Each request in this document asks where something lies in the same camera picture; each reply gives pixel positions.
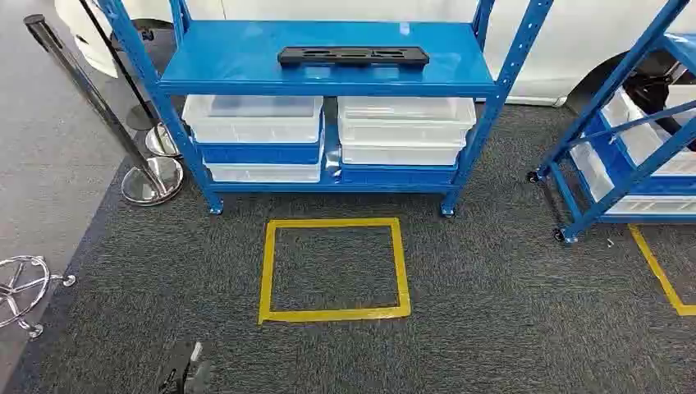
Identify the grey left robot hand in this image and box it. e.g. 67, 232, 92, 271
154, 339, 213, 394

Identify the black plastic slotted bar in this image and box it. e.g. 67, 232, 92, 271
277, 46, 431, 70

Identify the yellow tape square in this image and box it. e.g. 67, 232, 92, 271
257, 218, 413, 326

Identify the chrome chair base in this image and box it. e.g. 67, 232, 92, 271
0, 255, 78, 340

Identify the blue metal shelf rack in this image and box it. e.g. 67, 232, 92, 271
98, 0, 556, 218

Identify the blue wheeled shelf rack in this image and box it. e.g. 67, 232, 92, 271
526, 0, 696, 245

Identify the yellow tape corner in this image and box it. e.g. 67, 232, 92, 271
628, 223, 696, 318

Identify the white car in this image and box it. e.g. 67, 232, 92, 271
54, 0, 696, 108

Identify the black car wheel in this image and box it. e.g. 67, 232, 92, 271
565, 51, 696, 150

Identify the chrome stanchion post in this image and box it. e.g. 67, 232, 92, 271
23, 14, 185, 207

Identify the black stanchion post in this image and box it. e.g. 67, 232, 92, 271
78, 0, 181, 159

